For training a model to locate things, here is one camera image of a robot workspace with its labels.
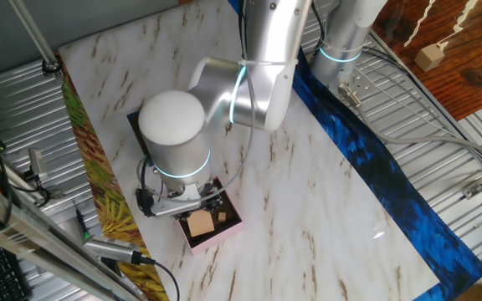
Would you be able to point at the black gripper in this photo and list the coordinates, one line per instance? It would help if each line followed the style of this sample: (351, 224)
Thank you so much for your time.
(209, 196)

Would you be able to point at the large wooden block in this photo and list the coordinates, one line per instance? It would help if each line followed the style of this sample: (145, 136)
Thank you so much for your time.
(201, 223)

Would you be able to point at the small wooden cube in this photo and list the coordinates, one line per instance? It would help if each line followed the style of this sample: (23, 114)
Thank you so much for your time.
(222, 216)

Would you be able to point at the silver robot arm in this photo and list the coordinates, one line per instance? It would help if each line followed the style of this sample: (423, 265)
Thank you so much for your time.
(174, 134)

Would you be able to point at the pink open box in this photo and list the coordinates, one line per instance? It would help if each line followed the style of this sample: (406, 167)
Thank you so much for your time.
(220, 236)

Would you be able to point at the dark blue open box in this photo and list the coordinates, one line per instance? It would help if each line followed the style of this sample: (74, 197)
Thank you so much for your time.
(136, 129)

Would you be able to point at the white marble pattern board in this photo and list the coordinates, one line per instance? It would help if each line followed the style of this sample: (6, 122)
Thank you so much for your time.
(287, 188)

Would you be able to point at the yellow green painted cloth strip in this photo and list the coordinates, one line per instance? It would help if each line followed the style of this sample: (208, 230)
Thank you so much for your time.
(98, 175)

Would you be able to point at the green black screwdriver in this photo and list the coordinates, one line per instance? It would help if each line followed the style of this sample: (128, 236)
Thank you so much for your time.
(83, 226)

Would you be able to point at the metal clamp tool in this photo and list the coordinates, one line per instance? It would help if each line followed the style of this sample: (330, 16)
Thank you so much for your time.
(38, 163)

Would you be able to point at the blue painted cloth strip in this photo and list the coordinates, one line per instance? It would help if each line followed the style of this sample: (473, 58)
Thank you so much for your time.
(375, 167)

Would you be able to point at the grey metal pole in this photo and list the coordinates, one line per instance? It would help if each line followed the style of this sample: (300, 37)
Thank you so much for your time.
(36, 37)

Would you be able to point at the medium wooden cube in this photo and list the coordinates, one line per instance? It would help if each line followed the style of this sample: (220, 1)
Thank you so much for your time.
(429, 57)

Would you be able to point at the brown wooden table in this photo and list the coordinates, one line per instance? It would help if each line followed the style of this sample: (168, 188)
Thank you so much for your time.
(454, 83)

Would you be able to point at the silver ribbed camera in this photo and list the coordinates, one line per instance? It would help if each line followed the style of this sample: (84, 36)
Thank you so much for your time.
(111, 248)

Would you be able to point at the aluminium frame beam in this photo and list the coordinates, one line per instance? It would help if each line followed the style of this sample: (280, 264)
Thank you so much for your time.
(36, 242)

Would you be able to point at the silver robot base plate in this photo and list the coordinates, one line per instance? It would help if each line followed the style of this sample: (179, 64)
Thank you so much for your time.
(362, 81)

